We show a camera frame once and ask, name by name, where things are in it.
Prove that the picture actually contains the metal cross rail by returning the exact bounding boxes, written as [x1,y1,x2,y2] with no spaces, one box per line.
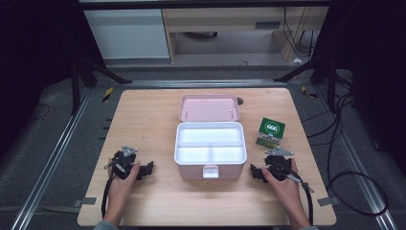
[122,79,289,89]

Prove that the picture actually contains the person's right hand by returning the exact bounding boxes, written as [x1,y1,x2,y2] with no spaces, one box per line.
[261,158,303,207]

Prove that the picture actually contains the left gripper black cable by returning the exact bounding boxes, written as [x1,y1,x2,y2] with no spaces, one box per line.
[101,161,118,219]

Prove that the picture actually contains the grey table bracket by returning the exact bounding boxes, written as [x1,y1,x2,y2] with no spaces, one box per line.
[73,196,98,208]
[317,195,340,207]

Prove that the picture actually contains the thin black floor cable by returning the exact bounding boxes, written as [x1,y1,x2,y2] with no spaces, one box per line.
[27,103,52,123]

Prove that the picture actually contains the wooden desk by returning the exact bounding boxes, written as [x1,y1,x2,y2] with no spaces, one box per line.
[161,6,329,63]

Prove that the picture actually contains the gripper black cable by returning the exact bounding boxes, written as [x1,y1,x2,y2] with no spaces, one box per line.
[101,161,118,219]
[278,162,315,226]

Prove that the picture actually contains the yellow black tape strip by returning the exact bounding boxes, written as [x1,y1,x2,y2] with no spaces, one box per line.
[101,86,115,104]
[301,84,319,99]

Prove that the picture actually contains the white cabinet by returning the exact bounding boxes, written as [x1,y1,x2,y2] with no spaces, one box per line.
[83,8,170,60]

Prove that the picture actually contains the pink storage box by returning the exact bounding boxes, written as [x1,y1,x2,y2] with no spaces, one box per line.
[173,93,248,182]

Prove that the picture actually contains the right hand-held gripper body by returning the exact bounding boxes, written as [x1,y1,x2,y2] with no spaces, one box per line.
[262,146,295,182]

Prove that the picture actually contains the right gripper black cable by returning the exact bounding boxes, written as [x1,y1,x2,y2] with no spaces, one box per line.
[278,162,315,226]

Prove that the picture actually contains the black metal stand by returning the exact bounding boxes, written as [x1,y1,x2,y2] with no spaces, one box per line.
[69,57,134,116]
[273,52,340,113]

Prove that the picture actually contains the green card box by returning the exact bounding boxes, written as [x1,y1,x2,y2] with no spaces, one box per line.
[255,117,286,150]

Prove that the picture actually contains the person's left hand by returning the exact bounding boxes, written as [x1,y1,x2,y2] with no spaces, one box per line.
[107,160,142,210]

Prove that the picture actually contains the thick black floor cable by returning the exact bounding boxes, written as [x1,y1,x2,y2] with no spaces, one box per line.
[301,92,390,218]

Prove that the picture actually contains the black hanging desk cables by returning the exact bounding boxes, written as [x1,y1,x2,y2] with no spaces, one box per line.
[282,7,321,58]

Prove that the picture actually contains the long metal floor rail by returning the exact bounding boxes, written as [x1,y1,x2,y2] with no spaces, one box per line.
[10,87,94,230]
[314,85,399,230]

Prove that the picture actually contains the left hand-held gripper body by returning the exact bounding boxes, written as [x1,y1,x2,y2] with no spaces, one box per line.
[108,145,142,180]

